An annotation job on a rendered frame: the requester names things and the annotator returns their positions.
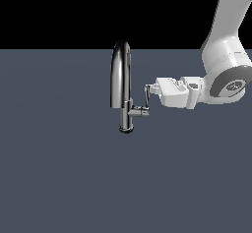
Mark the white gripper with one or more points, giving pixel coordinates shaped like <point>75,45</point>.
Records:
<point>172,92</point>

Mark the chrome gooseneck faucet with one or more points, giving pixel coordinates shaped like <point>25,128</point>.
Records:
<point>120,79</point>

